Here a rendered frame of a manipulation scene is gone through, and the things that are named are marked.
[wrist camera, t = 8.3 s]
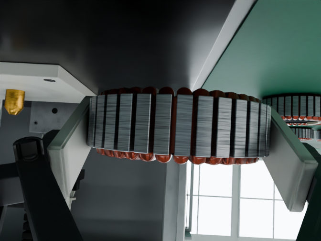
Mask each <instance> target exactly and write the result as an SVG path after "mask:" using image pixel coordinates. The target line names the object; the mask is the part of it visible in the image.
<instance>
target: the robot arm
mask: <svg viewBox="0 0 321 241"><path fill-rule="evenodd" d="M92 97H93V96H85V97H84V98H83V100H82V101H81V102H80V104H79V105H78V106H77V108H76V109H75V110H74V112H73V113H72V115H71V116H70V117H69V119H68V120H67V122H66V123H65V124H64V126H63V127H62V128H61V129H60V130H51V131H49V132H47V133H46V134H45V135H44V136H43V137H42V139H41V138H39V137H34V136H30V137H24V138H20V139H18V140H16V141H15V142H14V143H13V151H14V156H15V161H16V162H14V163H9V164H0V235H1V230H2V226H3V222H4V218H5V214H6V209H7V205H12V204H17V203H24V207H25V211H26V214H27V218H28V222H29V225H30V229H31V233H32V238H33V241H83V238H82V236H81V234H80V232H79V230H78V227H77V225H76V223H75V221H74V218H73V216H72V214H71V212H70V210H69V207H68V205H67V203H66V201H65V199H67V197H69V195H70V193H71V191H72V189H73V186H74V184H75V182H76V180H77V178H78V175H79V173H80V171H81V169H82V167H83V165H84V162H85V160H86V158H87V156H88V154H89V152H90V149H91V147H90V146H87V134H88V119H89V104H90V98H92ZM270 107H271V121H270V145H269V156H268V157H262V159H263V161H264V163H265V165H266V167H267V169H268V171H269V173H270V175H271V177H272V179H273V181H274V183H275V185H276V187H277V189H278V191H279V193H280V195H281V197H282V199H283V201H284V203H285V205H286V207H287V209H288V210H289V211H290V212H302V211H303V210H304V207H305V204H306V201H307V202H308V207H307V209H306V212H305V215H304V218H303V221H302V224H301V226H300V230H299V232H298V235H297V238H296V241H321V155H320V154H319V153H318V151H317V150H316V149H315V148H314V147H313V146H311V145H310V144H308V143H306V142H301V141H300V140H299V139H298V137H297V136H296V135H295V134H294V132H293V131H292V130H291V129H290V127H289V126H288V125H287V124H286V123H285V122H284V120H283V119H282V118H281V117H280V115H279V114H278V113H277V112H276V110H275V109H274V108H273V107H272V106H270Z"/></svg>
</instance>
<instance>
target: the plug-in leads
mask: <svg viewBox="0 0 321 241"><path fill-rule="evenodd" d="M79 186H80V181H77V182H75V184H74V186H73V189H72V191H71V193H70V195H69V197H67V199H65V201H66V203H67V205H68V207H69V210H70V209H71V203H72V200H76V197H74V194H75V191H77V190H78V189H79Z"/></svg>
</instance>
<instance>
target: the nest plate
mask: <svg viewBox="0 0 321 241"><path fill-rule="evenodd" d="M7 89H17V90H22V91H25V99H24V100H27V101H46V102H65V103H80V102H81V101H82V100H83V98H84V97H85V96H97V95H96V94H95V93H93V92H92V91H91V90H89V89H88V88H87V87H86V86H85V85H83V84H82V83H81V82H80V81H78V80H77V79H76V78H75V77H73V76H72V75H71V74H69V73H68V72H67V71H66V70H65V69H63V68H62V67H61V66H60V65H50V64H30V63H11V62H0V99H5V95H6V90H7Z"/></svg>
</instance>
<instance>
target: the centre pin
mask: <svg viewBox="0 0 321 241"><path fill-rule="evenodd" d="M24 99H25V91H22V90H17V89H7V90H6V95H5V104H4V107H5V109H6V110H7V112H8V113H9V114H10V115H18V114H19V113H20V112H21V111H22V110H23V108H24Z"/></svg>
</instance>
